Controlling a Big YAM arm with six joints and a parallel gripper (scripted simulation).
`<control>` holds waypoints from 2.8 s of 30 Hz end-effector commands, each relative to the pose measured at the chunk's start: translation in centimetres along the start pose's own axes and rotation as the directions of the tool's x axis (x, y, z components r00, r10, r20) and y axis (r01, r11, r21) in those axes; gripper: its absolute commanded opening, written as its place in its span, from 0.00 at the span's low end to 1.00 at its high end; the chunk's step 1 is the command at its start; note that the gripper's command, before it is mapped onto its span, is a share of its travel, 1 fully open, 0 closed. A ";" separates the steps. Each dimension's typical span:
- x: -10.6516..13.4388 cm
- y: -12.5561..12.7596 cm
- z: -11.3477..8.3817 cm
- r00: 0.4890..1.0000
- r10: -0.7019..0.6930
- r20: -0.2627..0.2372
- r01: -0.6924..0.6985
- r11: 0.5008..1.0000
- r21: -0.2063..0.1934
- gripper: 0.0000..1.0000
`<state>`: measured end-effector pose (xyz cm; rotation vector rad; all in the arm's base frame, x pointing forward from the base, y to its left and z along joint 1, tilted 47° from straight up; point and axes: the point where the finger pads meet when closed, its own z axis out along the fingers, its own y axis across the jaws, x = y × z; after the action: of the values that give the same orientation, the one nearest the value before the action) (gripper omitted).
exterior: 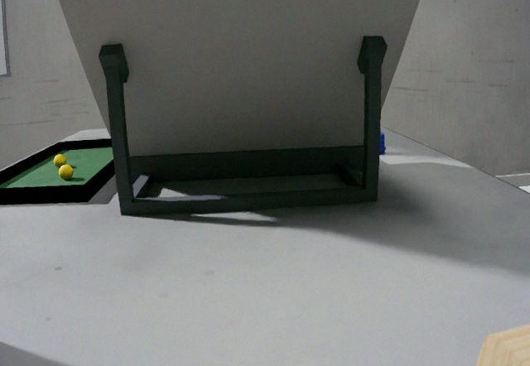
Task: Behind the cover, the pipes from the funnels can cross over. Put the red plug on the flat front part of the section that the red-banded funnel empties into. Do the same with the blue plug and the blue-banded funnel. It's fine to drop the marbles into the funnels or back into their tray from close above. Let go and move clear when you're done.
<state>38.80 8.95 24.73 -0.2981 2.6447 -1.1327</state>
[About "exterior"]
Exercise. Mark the green tray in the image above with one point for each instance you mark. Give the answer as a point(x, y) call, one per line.
point(26, 182)

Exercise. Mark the yellow ball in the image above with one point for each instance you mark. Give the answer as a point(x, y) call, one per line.
point(66, 172)
point(59, 160)

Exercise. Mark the blue round cap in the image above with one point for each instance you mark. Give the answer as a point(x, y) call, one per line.
point(382, 147)

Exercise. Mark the dark green u-shaped stand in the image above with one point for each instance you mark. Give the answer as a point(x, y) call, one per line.
point(131, 196)

